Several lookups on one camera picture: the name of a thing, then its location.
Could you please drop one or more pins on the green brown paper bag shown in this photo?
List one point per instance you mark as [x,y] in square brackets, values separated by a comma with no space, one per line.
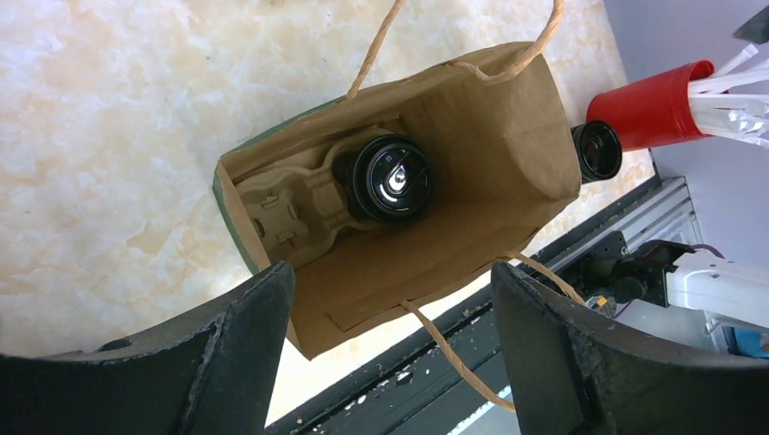
[479,158]

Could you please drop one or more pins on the dark coffee cup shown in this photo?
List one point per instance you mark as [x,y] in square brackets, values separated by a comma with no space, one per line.
[387,180]

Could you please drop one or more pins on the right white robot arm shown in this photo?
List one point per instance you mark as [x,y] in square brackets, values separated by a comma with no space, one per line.
[667,273]

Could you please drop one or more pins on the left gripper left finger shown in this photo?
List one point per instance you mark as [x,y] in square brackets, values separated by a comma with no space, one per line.
[210,370]

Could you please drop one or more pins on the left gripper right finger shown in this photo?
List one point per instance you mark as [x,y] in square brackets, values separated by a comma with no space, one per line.
[575,371]

